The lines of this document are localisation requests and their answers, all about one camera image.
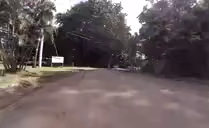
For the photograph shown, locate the large dark tree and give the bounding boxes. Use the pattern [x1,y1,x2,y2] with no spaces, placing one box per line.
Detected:
[54,0,140,69]

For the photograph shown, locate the white sign board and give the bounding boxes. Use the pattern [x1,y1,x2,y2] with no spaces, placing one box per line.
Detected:
[50,55,65,67]

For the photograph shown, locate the reddish brown asphalt road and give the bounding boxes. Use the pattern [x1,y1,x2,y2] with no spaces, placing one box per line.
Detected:
[0,67,209,128]

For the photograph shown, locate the group of leafy trees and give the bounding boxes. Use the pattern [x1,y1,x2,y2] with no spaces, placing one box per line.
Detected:
[0,0,57,73]

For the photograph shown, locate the pale tree trunk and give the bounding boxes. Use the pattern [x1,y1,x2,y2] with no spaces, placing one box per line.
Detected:
[37,27,46,69]

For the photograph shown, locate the dense dark trees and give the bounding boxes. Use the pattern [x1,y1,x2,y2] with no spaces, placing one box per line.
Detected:
[137,0,209,80]

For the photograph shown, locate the grass verge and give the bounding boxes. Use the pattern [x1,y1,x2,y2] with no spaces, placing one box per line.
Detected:
[0,58,99,90]

